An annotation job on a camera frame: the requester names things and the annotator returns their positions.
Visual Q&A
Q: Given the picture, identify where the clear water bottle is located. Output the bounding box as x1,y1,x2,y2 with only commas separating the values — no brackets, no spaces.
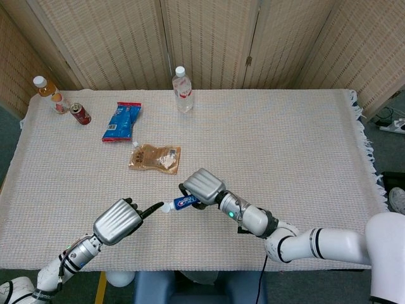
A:
171,65,194,114

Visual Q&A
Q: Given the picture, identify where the red drink can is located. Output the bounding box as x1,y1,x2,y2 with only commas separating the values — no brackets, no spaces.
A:
70,103,92,126

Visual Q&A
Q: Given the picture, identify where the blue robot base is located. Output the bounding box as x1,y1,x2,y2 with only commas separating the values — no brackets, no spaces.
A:
132,271,268,304

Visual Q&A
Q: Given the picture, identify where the white round base part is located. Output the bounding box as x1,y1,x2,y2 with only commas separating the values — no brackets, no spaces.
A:
105,271,136,288

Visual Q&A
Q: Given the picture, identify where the white power strip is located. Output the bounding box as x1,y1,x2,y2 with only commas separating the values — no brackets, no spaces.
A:
378,117,405,134

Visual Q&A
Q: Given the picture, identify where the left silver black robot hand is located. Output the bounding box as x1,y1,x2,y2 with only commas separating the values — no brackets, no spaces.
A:
92,197,165,246

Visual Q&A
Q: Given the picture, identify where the blue white toothpaste tube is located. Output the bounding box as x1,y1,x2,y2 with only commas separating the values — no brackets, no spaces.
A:
160,195,201,213

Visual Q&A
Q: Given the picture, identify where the beige woven folding screen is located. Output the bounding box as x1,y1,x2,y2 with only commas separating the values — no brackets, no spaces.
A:
0,0,405,121

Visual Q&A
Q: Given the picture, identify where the black cable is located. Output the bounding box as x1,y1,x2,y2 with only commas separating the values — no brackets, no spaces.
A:
255,253,268,304

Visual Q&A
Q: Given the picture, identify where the black box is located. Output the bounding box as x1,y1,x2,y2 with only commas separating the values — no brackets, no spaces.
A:
379,170,405,194

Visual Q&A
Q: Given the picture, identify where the brown spout pouch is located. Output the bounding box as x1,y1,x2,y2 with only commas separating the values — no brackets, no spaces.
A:
128,141,182,175

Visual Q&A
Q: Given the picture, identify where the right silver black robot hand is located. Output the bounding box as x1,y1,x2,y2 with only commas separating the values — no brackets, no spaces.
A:
178,168,227,210

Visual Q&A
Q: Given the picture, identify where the white sneaker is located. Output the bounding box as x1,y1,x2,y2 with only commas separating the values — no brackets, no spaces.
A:
388,187,405,216

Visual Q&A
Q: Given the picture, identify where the blue snack bag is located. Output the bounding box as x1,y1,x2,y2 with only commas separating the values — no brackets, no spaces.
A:
101,101,142,144

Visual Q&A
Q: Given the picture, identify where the white woven tablecloth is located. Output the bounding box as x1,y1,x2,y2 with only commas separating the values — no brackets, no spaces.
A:
0,88,390,273

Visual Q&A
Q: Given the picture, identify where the orange juice bottle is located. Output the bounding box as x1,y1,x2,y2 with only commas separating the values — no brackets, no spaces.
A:
32,75,71,115

